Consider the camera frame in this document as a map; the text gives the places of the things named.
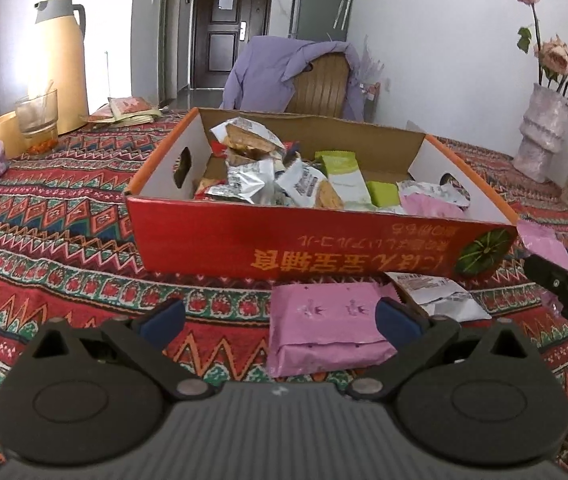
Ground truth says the dried lavender bunch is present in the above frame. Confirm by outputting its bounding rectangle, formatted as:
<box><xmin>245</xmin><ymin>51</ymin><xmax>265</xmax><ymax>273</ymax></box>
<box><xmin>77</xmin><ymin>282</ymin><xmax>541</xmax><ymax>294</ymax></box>
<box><xmin>356</xmin><ymin>34</ymin><xmax>383</xmax><ymax>87</ymax></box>

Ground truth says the side door frame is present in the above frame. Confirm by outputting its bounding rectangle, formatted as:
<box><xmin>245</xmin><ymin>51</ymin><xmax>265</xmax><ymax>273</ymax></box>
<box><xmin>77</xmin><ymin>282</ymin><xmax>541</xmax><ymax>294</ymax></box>
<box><xmin>163</xmin><ymin>0</ymin><xmax>185</xmax><ymax>107</ymax></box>

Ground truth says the white striped snack packet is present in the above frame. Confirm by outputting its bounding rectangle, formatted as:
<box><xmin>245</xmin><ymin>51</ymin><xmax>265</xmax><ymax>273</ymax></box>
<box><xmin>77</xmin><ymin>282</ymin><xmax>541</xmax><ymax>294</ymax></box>
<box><xmin>384</xmin><ymin>271</ymin><xmax>493</xmax><ymax>322</ymax></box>

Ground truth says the dark brown door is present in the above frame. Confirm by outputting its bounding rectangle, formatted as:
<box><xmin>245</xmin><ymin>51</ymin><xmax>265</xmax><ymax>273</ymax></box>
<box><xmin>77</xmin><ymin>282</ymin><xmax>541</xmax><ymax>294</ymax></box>
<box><xmin>191</xmin><ymin>0</ymin><xmax>275</xmax><ymax>92</ymax></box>

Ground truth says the stack of flat sachets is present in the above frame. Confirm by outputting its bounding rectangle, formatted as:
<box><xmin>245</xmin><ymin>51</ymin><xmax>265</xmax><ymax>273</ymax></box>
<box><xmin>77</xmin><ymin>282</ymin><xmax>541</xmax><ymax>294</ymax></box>
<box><xmin>86</xmin><ymin>95</ymin><xmax>158</xmax><ymax>129</ymax></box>

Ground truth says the purple jacket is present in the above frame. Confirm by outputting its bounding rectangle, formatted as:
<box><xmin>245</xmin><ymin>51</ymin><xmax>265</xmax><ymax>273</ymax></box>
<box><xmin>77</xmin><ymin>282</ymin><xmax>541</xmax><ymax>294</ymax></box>
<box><xmin>220</xmin><ymin>35</ymin><xmax>367</xmax><ymax>122</ymax></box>

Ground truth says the cracker picture snack packet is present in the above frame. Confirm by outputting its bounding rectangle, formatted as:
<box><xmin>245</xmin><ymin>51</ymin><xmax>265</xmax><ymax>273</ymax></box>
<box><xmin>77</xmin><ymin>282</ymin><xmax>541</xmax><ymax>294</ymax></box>
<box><xmin>211</xmin><ymin>117</ymin><xmax>285</xmax><ymax>157</ymax></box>
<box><xmin>274</xmin><ymin>157</ymin><xmax>345</xmax><ymax>210</ymax></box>

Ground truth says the red cardboard box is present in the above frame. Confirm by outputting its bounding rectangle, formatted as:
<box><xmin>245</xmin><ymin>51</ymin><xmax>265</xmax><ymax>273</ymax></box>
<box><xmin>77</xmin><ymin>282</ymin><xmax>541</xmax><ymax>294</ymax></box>
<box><xmin>123</xmin><ymin>106</ymin><xmax>520</xmax><ymax>282</ymax></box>

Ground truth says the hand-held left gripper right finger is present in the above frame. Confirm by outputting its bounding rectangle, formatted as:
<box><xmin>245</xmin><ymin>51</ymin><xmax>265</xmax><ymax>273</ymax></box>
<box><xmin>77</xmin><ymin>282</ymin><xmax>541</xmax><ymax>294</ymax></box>
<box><xmin>349</xmin><ymin>297</ymin><xmax>544</xmax><ymax>403</ymax></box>

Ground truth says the clear drinking glass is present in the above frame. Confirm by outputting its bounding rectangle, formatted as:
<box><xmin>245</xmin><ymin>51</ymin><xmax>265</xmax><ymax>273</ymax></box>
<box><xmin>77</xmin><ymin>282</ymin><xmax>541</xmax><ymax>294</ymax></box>
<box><xmin>14</xmin><ymin>88</ymin><xmax>60</xmax><ymax>154</ymax></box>

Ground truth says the patterned red tablecloth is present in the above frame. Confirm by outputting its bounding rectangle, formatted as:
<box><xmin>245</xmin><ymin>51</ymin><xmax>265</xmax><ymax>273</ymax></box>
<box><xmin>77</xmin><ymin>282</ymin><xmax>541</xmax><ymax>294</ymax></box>
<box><xmin>0</xmin><ymin>104</ymin><xmax>568</xmax><ymax>480</ymax></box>

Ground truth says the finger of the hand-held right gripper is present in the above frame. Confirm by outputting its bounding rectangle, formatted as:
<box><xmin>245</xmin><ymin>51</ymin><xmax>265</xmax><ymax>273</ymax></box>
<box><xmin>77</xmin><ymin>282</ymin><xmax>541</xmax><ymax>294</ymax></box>
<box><xmin>522</xmin><ymin>254</ymin><xmax>568</xmax><ymax>307</ymax></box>

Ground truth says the yellow round container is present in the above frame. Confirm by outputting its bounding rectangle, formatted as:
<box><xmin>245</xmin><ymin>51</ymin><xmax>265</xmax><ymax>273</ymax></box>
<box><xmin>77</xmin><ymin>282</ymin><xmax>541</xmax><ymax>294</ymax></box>
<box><xmin>0</xmin><ymin>111</ymin><xmax>28</xmax><ymax>160</ymax></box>

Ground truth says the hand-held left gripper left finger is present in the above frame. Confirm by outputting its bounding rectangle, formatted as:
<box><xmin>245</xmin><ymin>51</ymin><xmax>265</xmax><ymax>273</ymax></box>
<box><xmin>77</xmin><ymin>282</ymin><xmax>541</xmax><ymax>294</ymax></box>
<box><xmin>26</xmin><ymin>299</ymin><xmax>215</xmax><ymax>403</ymax></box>

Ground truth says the wooden chair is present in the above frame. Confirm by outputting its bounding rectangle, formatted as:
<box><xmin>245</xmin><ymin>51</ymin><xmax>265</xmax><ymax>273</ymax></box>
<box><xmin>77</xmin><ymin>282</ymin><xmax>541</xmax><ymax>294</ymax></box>
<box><xmin>284</xmin><ymin>52</ymin><xmax>353</xmax><ymax>119</ymax></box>

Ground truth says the grey white snack packet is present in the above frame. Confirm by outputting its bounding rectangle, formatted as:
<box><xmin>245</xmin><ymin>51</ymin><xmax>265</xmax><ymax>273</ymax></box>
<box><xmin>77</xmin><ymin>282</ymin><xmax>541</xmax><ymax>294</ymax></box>
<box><xmin>208</xmin><ymin>159</ymin><xmax>276</xmax><ymax>205</ymax></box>

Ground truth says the yellow thermos jug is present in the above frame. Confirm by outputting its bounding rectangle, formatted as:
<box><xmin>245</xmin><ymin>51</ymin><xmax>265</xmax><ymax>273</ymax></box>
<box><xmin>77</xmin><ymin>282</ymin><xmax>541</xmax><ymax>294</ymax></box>
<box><xmin>26</xmin><ymin>0</ymin><xmax>91</xmax><ymax>136</ymax></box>

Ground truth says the small green snack packet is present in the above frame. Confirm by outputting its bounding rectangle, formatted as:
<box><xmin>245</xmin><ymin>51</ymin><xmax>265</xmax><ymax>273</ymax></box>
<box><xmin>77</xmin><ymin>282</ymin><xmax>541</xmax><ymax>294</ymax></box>
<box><xmin>366</xmin><ymin>180</ymin><xmax>401</xmax><ymax>207</ymax></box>

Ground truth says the pink snack packet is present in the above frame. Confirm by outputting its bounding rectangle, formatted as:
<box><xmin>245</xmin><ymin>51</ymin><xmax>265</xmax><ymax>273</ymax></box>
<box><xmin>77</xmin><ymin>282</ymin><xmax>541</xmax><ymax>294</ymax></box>
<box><xmin>268</xmin><ymin>282</ymin><xmax>398</xmax><ymax>379</ymax></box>
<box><xmin>516</xmin><ymin>221</ymin><xmax>568</xmax><ymax>277</ymax></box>
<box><xmin>398</xmin><ymin>179</ymin><xmax>470</xmax><ymax>219</ymax></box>

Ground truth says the pink ribbed vase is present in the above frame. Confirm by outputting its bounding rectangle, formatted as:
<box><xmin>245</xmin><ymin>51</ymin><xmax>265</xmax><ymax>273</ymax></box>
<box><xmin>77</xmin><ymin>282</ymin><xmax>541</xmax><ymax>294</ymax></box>
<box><xmin>512</xmin><ymin>82</ymin><xmax>568</xmax><ymax>184</ymax></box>

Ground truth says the grey refrigerator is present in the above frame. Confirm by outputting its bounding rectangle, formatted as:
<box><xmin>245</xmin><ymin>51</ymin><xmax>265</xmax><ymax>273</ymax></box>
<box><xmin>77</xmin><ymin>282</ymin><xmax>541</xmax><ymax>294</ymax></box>
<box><xmin>288</xmin><ymin>0</ymin><xmax>357</xmax><ymax>44</ymax></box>

